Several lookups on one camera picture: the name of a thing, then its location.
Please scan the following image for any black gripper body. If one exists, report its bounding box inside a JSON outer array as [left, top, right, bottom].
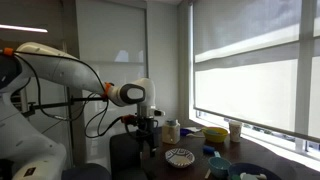
[[135, 115, 160, 142]]

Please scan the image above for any clear sugar jug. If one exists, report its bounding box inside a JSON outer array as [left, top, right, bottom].
[[161, 119, 181, 145]]

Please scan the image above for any blue white patterned bowl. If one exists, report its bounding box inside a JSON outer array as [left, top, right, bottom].
[[164, 148, 196, 169]]

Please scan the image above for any yellow bowl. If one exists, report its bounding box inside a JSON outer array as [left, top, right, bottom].
[[201, 126, 229, 144]]

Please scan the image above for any black bowl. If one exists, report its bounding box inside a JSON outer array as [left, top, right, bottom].
[[227, 162, 284, 180]]

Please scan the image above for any dark grey chair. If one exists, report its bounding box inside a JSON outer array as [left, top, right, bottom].
[[109, 126, 164, 180]]

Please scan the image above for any small blue container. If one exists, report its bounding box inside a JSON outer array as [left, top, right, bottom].
[[179, 128, 193, 137]]

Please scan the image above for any blue cylinder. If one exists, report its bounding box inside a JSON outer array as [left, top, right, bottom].
[[202, 145, 216, 155]]

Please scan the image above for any dark round stool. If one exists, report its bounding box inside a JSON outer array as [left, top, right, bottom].
[[61, 162, 112, 180]]

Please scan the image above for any teal utensil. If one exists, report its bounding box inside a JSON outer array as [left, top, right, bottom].
[[204, 128, 222, 136]]

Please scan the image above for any teal measuring cup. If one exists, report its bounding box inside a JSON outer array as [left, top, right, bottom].
[[208, 150, 232, 179]]

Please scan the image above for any printed paper cup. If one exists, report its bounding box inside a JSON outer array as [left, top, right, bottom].
[[228, 120, 243, 143]]

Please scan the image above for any large grey roller blind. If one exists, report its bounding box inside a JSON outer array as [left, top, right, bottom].
[[193, 0, 303, 135]]

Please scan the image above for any ceiling light strip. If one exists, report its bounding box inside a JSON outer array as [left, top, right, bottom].
[[0, 23, 49, 34]]

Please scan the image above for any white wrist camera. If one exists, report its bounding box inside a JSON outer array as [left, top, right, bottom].
[[153, 108, 166, 117]]

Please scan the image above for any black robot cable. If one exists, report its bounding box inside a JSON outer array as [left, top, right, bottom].
[[84, 99, 134, 139], [13, 50, 108, 96]]

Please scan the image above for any black camera mount rod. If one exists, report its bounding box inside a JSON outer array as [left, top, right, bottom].
[[22, 86, 108, 168]]

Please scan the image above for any white window frame post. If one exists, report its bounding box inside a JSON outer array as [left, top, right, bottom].
[[294, 0, 317, 153]]

